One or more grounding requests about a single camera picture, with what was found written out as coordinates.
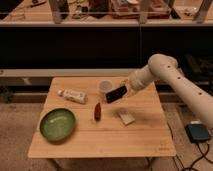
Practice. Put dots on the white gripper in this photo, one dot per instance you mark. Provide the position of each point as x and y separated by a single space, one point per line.
130 86

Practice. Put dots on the black rectangular eraser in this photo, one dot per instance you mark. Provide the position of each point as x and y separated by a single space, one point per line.
116 94

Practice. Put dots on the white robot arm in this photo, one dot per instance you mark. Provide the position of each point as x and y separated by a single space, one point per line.
165 68

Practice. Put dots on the green ceramic bowl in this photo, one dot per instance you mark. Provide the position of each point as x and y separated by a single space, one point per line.
57 124

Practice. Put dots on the small beige block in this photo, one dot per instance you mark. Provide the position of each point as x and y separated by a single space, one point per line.
126 117

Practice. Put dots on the dark red chili pepper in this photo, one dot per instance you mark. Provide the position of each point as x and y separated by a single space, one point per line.
97 112

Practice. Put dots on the white tube with label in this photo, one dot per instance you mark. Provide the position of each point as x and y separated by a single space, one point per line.
74 96

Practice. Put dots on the wooden table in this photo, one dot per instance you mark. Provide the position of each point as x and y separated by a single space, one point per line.
147 136

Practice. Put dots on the red tray on shelf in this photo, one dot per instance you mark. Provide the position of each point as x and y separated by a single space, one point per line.
133 8

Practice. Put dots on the black box on floor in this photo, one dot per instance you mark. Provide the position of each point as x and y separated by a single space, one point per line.
197 133

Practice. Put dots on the long background shelf bench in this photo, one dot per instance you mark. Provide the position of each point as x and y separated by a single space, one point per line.
64 72

